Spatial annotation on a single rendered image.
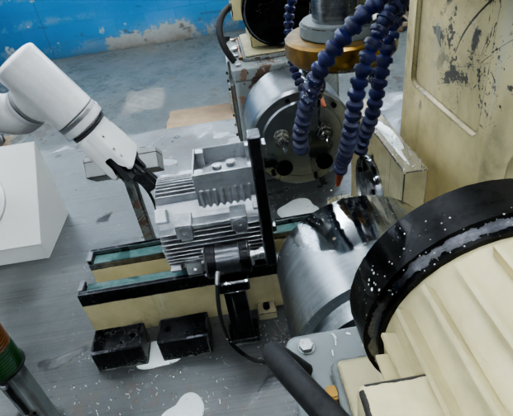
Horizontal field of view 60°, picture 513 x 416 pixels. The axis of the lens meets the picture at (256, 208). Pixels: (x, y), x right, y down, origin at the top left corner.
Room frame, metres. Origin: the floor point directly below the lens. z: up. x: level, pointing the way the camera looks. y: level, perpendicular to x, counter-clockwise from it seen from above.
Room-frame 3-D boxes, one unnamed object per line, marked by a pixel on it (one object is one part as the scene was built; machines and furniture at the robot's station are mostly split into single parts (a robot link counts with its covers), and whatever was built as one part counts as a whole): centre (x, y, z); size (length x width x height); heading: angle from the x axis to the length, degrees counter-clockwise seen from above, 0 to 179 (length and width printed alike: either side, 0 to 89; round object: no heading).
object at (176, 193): (0.72, 0.08, 1.02); 0.20 x 0.19 x 0.19; 90
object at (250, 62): (1.32, -0.13, 0.99); 0.35 x 0.31 x 0.37; 1
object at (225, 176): (0.72, 0.04, 1.11); 0.12 x 0.11 x 0.07; 90
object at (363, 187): (0.73, -0.23, 1.02); 0.15 x 0.02 x 0.15; 1
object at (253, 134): (0.59, -0.01, 1.12); 0.04 x 0.03 x 0.26; 91
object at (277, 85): (1.08, -0.13, 1.04); 0.37 x 0.25 x 0.25; 1
